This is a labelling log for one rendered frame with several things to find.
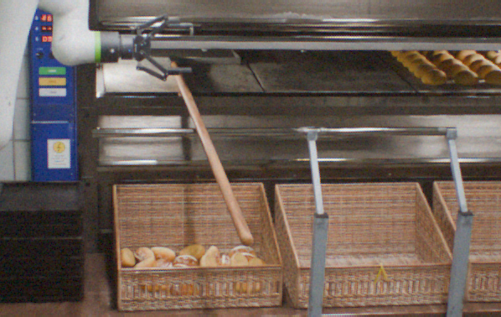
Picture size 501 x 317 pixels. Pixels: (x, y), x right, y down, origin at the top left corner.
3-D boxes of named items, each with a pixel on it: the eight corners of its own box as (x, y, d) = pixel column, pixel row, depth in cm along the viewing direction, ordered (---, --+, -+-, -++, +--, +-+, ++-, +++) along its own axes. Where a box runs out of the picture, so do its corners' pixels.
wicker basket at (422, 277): (268, 252, 414) (271, 183, 405) (412, 248, 423) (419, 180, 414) (293, 310, 368) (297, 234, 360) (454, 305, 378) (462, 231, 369)
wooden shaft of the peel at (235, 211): (253, 247, 268) (254, 236, 267) (241, 248, 268) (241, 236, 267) (178, 69, 427) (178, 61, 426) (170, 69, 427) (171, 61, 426)
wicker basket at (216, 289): (111, 253, 406) (111, 183, 397) (260, 249, 415) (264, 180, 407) (115, 313, 361) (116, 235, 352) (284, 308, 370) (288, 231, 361)
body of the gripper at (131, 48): (119, 30, 328) (150, 30, 330) (119, 58, 331) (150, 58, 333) (120, 36, 321) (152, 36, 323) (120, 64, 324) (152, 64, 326)
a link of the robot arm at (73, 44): (52, 69, 327) (51, 60, 317) (51, 28, 329) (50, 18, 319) (100, 70, 330) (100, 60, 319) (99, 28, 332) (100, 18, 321)
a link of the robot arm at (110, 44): (100, 66, 322) (100, 35, 319) (99, 57, 332) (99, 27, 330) (121, 66, 323) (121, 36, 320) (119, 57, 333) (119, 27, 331)
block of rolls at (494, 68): (382, 49, 476) (384, 36, 475) (488, 49, 484) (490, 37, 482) (424, 85, 420) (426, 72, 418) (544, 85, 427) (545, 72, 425)
